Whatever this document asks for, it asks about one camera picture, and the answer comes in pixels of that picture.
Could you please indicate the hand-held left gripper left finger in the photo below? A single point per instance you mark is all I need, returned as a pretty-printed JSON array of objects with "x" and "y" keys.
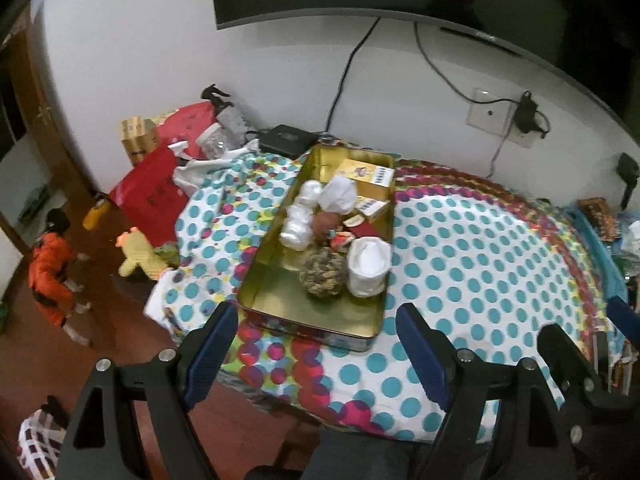
[{"x": 210, "y": 355}]

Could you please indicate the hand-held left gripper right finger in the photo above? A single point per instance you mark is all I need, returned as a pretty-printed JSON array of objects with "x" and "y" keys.
[{"x": 425, "y": 360}]

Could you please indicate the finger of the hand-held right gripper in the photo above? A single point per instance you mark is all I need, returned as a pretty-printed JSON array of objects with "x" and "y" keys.
[
  {"x": 622, "y": 317},
  {"x": 562, "y": 355}
]

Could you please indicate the gold tin box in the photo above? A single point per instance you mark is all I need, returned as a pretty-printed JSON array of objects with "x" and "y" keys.
[{"x": 270, "y": 285}]

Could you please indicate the white cloth roll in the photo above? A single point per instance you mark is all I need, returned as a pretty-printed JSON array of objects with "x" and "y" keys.
[
  {"x": 370, "y": 266},
  {"x": 340, "y": 194}
]

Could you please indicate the camouflage cloth ball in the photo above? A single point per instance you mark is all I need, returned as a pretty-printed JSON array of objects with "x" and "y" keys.
[{"x": 322, "y": 272}]

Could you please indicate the red small box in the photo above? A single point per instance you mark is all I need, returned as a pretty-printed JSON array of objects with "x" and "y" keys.
[{"x": 365, "y": 230}]

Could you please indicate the orange-yellow barcode box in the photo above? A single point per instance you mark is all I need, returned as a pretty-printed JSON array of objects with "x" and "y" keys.
[{"x": 372, "y": 208}]

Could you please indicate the brown cloth bundle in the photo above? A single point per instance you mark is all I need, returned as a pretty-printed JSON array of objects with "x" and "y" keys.
[{"x": 327, "y": 224}]

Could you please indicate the yellow cartoon medicine box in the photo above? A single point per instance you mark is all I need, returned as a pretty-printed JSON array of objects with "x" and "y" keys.
[{"x": 357, "y": 172}]

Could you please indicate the blue cloth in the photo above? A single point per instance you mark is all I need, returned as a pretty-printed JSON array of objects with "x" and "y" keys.
[{"x": 602, "y": 260}]

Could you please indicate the clear plastic bag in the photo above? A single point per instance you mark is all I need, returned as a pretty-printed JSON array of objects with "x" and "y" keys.
[{"x": 630, "y": 240}]

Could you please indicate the polka-dot tablecloth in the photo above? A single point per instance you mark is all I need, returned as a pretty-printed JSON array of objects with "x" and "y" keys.
[{"x": 475, "y": 270}]

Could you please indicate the brown snack packet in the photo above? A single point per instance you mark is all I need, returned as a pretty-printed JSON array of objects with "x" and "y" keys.
[{"x": 597, "y": 217}]

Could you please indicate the yellow plush toy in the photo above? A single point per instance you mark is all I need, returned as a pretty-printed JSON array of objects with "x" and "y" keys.
[{"x": 137, "y": 255}]

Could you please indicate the red paper bag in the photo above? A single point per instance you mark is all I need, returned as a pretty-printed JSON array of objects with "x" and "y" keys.
[{"x": 147, "y": 195}]

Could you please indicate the orange-suited doll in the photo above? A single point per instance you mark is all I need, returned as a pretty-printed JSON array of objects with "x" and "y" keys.
[{"x": 50, "y": 272}]

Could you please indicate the yellow bottle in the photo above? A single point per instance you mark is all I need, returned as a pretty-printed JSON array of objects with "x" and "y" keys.
[{"x": 96, "y": 212}]

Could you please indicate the white checked cloth bag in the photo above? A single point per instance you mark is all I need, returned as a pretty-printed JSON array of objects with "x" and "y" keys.
[{"x": 42, "y": 440}]

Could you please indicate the black power adapter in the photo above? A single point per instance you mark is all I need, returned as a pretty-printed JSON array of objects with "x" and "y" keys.
[{"x": 526, "y": 112}]

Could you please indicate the brown cardboard box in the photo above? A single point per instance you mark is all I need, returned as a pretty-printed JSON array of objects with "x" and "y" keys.
[{"x": 137, "y": 140}]

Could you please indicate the black set-top box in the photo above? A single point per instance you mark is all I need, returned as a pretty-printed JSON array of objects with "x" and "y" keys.
[{"x": 286, "y": 140}]

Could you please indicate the red cloth bag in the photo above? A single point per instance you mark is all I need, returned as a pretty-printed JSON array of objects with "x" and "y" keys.
[{"x": 185, "y": 122}]

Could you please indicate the black-trigger spray bottle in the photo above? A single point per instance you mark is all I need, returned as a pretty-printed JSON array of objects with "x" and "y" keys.
[{"x": 222, "y": 107}]

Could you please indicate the brown wooden door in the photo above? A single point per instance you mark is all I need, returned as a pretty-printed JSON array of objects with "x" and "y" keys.
[{"x": 45, "y": 125}]

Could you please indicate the white wall socket plate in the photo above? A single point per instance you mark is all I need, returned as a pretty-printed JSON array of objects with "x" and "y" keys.
[{"x": 482, "y": 112}]

